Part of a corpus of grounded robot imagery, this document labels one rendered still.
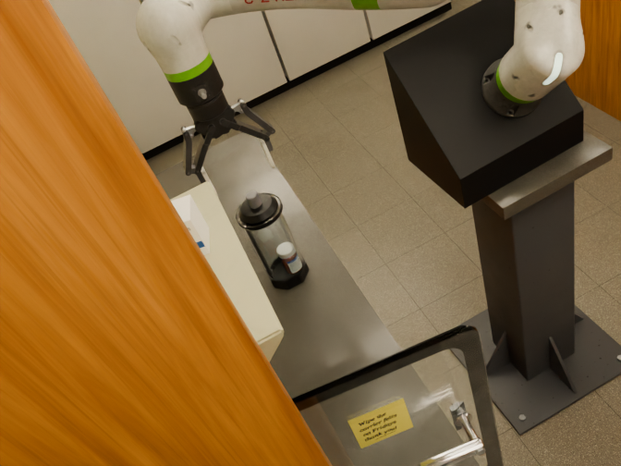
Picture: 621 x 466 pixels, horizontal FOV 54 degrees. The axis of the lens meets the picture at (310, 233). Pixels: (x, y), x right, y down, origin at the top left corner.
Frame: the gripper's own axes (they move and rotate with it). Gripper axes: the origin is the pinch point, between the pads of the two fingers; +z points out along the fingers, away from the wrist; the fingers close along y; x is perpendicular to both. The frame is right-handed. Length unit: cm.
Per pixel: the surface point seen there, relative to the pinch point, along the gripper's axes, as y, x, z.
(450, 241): 72, 68, 127
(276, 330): -6, -65, -24
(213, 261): -9, -50, -24
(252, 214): -1.8, -2.8, 8.7
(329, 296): 5.6, -12.5, 32.7
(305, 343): -4.3, -21.5, 32.7
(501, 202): 53, -11, 33
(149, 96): -23, 246, 85
